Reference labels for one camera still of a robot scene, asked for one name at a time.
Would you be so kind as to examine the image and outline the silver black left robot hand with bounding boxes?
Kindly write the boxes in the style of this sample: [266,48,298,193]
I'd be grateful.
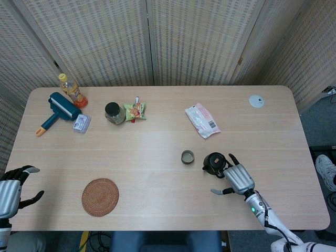
[0,165,45,218]

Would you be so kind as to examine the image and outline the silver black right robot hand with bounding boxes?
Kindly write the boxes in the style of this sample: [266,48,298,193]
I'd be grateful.
[210,153,256,196]

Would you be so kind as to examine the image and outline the black teapot with handle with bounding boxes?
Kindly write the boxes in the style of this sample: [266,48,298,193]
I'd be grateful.
[202,152,229,180]

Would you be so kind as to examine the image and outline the small round green lid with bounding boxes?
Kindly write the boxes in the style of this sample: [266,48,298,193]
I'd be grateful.
[180,150,195,166]

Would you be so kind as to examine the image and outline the white pink plastic package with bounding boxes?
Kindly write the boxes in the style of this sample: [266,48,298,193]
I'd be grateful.
[184,103,222,139]

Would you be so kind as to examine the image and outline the white round table grommet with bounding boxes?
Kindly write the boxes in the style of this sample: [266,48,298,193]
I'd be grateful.
[248,94,266,108]

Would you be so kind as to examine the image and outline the white sneaker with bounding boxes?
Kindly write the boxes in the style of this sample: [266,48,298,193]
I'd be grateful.
[314,154,336,192]

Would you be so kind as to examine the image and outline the black metal stand base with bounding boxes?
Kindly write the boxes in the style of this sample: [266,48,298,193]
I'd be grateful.
[309,145,336,158]

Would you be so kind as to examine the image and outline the round woven rattan mat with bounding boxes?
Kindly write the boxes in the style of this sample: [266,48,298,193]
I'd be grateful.
[81,177,120,217]

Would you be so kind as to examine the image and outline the blue padded seat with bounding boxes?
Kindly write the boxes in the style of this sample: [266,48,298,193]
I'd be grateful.
[110,230,223,252]

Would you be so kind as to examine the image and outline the small clear plastic box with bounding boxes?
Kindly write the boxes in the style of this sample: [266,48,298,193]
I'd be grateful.
[72,113,92,135]

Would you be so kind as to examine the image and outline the teal lint roller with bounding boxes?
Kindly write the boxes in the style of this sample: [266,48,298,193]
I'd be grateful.
[35,91,82,138]

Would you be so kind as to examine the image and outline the orange drink bottle yellow cap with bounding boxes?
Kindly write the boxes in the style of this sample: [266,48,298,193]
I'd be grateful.
[58,73,89,109]

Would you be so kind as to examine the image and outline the green snack bag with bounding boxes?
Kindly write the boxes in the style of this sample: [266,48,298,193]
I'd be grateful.
[123,96,147,123]

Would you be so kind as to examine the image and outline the glass jar black lid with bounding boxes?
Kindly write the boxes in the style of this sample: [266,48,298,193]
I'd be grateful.
[104,102,126,125]

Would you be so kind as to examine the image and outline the woven folding screen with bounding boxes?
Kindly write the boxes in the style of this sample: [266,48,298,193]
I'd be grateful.
[0,0,336,171]

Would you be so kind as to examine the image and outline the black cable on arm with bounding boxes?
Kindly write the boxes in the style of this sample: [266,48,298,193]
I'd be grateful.
[263,206,299,246]

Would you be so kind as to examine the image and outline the yellow green cable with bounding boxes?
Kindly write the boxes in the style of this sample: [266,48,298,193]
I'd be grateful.
[78,230,90,252]

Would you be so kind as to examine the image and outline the black floor cable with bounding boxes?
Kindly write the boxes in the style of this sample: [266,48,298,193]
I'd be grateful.
[325,191,336,213]

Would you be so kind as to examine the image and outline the black cables under table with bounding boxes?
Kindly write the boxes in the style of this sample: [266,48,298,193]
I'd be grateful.
[88,230,111,252]

